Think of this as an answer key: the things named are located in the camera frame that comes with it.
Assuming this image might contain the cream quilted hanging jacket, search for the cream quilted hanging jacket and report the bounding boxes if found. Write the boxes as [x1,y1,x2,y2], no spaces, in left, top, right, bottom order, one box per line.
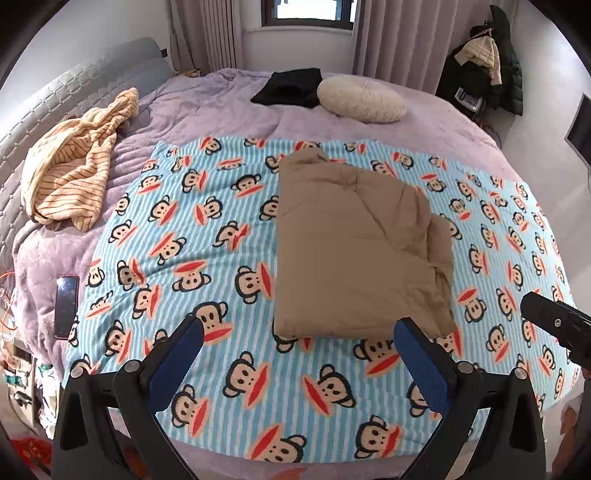
[455,36,502,86]

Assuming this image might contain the black clothes pile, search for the black clothes pile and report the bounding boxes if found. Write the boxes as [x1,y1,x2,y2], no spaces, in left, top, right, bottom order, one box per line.
[436,51,491,112]

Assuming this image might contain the round cream pillow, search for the round cream pillow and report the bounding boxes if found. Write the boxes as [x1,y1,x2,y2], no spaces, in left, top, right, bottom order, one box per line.
[317,77,408,124]

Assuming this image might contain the blue striped monkey-print blanket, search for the blue striped monkey-print blanket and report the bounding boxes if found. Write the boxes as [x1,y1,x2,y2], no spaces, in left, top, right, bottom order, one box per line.
[66,136,583,464]

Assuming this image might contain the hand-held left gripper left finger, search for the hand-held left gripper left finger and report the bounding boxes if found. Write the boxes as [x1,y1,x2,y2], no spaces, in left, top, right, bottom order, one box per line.
[52,315,205,480]

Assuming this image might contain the narrow grey curtain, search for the narrow grey curtain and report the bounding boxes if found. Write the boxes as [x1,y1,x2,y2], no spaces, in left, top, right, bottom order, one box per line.
[168,0,245,72]

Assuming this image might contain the black smartphone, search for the black smartphone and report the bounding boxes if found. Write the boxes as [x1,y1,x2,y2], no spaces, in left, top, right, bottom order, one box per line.
[54,275,80,340]

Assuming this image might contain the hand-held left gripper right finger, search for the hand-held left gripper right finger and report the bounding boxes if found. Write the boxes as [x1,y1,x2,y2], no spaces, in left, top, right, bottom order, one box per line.
[394,318,546,480]

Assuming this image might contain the wide grey curtain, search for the wide grey curtain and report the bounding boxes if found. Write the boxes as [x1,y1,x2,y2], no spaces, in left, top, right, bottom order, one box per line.
[353,0,490,90]

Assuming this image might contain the purple bedspread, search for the purple bedspread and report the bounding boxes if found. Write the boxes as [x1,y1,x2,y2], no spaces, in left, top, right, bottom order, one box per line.
[11,68,509,480]

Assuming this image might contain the grey quilted headboard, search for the grey quilted headboard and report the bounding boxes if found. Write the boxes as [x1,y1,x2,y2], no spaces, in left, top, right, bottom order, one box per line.
[0,38,171,259]

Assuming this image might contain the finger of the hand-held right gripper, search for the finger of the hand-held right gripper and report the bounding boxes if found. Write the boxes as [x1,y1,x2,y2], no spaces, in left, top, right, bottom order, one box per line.
[520,291,578,344]

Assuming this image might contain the orange cable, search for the orange cable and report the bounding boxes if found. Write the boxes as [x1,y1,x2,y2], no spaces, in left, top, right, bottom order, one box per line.
[0,271,20,334]

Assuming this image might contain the yellow striped garment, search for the yellow striped garment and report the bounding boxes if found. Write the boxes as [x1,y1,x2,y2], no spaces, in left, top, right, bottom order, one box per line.
[21,88,140,232]

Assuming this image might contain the red plastic bag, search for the red plastic bag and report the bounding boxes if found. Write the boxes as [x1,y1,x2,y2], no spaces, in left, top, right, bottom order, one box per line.
[11,438,52,468]

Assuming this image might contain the black cloth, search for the black cloth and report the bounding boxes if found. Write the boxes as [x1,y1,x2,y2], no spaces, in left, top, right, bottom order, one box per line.
[250,68,323,109]

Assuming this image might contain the dark green hanging coat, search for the dark green hanging coat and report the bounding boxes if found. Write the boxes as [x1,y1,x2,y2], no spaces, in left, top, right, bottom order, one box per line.
[488,4,525,116]

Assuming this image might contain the dark-framed window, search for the dark-framed window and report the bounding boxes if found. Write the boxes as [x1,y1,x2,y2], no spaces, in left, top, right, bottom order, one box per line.
[261,0,356,21]

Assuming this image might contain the tan puffer jacket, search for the tan puffer jacket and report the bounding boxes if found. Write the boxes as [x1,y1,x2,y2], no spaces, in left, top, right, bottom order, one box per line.
[272,148,458,341]

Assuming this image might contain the wall-mounted black screen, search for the wall-mounted black screen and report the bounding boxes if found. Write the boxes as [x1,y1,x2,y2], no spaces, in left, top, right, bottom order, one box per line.
[564,93,591,167]

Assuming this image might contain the bedside clutter pile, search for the bedside clutter pile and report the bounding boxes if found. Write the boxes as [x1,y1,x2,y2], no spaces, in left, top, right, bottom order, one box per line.
[0,337,62,439]

